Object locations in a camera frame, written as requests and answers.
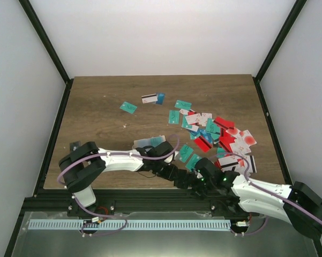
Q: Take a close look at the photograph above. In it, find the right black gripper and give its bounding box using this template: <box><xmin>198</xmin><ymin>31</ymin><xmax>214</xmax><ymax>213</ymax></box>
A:
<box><xmin>178</xmin><ymin>172</ymin><xmax>215</xmax><ymax>200</ymax></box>

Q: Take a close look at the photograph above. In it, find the beige leather card holder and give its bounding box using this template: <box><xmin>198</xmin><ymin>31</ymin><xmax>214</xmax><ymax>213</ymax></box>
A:
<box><xmin>132</xmin><ymin>135</ymin><xmax>166</xmax><ymax>149</ymax></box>

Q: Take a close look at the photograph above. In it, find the black card front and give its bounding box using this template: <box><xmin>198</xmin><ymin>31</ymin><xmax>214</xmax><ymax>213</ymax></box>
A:
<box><xmin>69</xmin><ymin>141</ymin><xmax>81</xmax><ymax>152</ymax></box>

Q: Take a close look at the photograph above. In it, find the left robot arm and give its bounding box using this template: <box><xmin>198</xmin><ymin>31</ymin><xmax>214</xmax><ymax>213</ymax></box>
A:
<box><xmin>57</xmin><ymin>141</ymin><xmax>189</xmax><ymax>216</ymax></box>

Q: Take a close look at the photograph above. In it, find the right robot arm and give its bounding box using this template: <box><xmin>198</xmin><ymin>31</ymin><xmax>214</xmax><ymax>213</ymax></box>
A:
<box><xmin>190</xmin><ymin>158</ymin><xmax>322</xmax><ymax>240</ymax></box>

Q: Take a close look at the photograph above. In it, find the teal VIP card centre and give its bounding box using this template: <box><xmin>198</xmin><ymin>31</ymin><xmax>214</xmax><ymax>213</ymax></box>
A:
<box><xmin>178</xmin><ymin>145</ymin><xmax>193</xmax><ymax>163</ymax></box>

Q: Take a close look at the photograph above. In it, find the teal vip card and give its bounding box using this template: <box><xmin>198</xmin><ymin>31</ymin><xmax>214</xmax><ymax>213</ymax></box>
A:
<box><xmin>175</xmin><ymin>100</ymin><xmax>192</xmax><ymax>110</ymax></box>
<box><xmin>178</xmin><ymin>145</ymin><xmax>193</xmax><ymax>163</ymax></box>

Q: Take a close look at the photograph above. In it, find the red card magnetic stripe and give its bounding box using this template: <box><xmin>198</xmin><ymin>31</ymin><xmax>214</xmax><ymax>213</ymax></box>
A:
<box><xmin>193</xmin><ymin>136</ymin><xmax>212</xmax><ymax>153</ymax></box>

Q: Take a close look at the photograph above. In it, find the white red patterned card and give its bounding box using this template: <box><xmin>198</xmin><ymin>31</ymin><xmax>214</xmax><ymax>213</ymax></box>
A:
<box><xmin>229</xmin><ymin>130</ymin><xmax>257</xmax><ymax>156</ymax></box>

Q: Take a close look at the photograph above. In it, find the teal card upright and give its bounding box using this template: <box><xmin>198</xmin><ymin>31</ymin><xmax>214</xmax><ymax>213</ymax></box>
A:
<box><xmin>168</xmin><ymin>110</ymin><xmax>180</xmax><ymax>125</ymax></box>

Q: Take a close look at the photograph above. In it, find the teal VIP card top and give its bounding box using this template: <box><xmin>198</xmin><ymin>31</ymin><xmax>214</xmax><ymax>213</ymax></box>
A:
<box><xmin>175</xmin><ymin>100</ymin><xmax>192</xmax><ymax>110</ymax></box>

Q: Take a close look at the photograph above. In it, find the blue card top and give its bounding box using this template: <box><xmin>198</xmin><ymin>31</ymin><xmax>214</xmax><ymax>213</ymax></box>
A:
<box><xmin>155</xmin><ymin>93</ymin><xmax>165</xmax><ymax>105</ymax></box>

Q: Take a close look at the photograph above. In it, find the white card magnetic stripe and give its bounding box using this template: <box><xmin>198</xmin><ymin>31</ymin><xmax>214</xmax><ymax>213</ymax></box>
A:
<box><xmin>141</xmin><ymin>93</ymin><xmax>158</xmax><ymax>104</ymax></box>

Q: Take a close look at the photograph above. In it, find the teal card far left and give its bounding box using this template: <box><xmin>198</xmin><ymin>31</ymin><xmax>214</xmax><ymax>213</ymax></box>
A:
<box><xmin>120</xmin><ymin>102</ymin><xmax>137</xmax><ymax>114</ymax></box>

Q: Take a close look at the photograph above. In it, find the light blue slotted strip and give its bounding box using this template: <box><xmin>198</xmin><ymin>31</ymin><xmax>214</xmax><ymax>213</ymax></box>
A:
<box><xmin>28</xmin><ymin>219</ymin><xmax>231</xmax><ymax>231</ymax></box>

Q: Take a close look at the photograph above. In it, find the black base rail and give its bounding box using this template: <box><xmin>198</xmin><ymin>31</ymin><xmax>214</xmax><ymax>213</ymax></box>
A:
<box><xmin>66</xmin><ymin>188</ymin><xmax>242</xmax><ymax>217</ymax></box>

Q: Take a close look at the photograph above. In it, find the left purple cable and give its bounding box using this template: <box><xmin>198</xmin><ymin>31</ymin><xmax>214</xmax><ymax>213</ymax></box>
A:
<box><xmin>57</xmin><ymin>134</ymin><xmax>181</xmax><ymax>237</ymax></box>

